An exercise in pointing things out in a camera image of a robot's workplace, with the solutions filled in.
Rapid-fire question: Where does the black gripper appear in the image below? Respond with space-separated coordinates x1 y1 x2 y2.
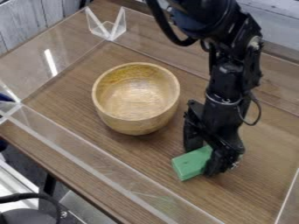
183 91 247 177

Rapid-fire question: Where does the green rectangular block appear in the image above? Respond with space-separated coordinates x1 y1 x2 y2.
172 145 212 181

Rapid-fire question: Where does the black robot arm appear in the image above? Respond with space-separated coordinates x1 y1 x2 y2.
160 0 263 176

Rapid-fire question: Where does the brown wooden bowl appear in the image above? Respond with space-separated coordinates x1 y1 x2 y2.
90 62 181 136

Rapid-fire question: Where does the black table leg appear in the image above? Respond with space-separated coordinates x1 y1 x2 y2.
42 174 57 196

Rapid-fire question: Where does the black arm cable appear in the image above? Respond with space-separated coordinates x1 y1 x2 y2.
236 92 263 127

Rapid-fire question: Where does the clear acrylic corner bracket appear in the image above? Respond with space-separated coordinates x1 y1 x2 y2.
84 7 127 41

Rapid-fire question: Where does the clear acrylic tray wall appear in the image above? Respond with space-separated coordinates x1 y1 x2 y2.
0 10 299 224

